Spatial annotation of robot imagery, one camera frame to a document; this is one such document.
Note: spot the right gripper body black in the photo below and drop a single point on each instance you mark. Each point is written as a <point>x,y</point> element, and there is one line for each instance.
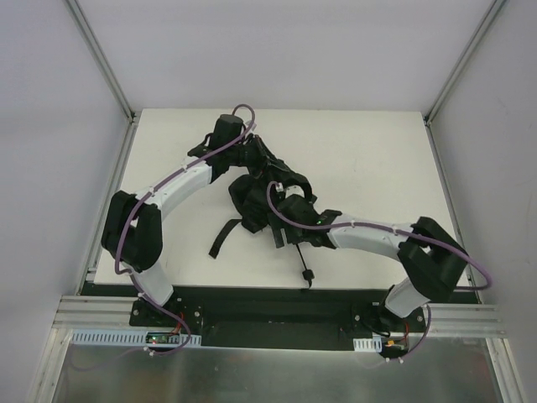
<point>260,206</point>

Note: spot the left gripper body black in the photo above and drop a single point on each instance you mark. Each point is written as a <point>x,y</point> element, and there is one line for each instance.
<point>271,166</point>

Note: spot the black folding umbrella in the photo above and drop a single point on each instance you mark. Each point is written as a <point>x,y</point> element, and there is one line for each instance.
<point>249,193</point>

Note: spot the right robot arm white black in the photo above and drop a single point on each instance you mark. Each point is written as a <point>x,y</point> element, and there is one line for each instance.
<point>431,258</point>

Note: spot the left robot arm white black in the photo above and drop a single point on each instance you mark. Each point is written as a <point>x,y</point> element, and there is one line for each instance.
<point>133,230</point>

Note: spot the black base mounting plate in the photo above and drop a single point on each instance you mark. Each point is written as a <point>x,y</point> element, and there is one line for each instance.
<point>317,320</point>

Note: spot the right circuit board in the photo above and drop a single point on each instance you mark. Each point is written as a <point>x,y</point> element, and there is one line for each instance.
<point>400,344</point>

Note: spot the circuit board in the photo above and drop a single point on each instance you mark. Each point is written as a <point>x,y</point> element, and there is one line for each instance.
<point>162,338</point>
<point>400,344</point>

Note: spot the left circuit board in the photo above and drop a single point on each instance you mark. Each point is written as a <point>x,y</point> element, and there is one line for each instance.
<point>162,338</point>

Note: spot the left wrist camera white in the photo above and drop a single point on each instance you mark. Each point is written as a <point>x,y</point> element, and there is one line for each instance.
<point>250,127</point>

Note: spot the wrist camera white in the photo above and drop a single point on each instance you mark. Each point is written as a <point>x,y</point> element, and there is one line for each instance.
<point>250,127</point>
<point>286,191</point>

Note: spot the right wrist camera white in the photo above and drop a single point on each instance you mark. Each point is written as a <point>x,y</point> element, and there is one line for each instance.
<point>286,191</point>

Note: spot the left aluminium frame post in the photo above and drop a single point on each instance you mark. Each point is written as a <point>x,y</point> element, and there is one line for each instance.
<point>88,35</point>

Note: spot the aluminium frame post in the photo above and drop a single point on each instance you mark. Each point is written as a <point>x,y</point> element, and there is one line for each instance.
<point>489,18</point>
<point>88,35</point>

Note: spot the right white cable duct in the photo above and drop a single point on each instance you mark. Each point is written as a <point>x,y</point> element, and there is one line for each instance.
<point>368,345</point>

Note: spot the white cable duct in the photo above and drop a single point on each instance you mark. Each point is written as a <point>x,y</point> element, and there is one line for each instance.
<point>368,345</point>
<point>126,339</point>

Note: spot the aluminium cross rail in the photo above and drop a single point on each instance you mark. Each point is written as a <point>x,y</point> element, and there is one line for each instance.
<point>99,312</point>

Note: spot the left white cable duct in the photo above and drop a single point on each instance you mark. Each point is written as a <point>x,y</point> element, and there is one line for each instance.
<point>126,339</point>

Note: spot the right aluminium frame post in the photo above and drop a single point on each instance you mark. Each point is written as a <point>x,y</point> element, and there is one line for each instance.
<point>489,18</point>

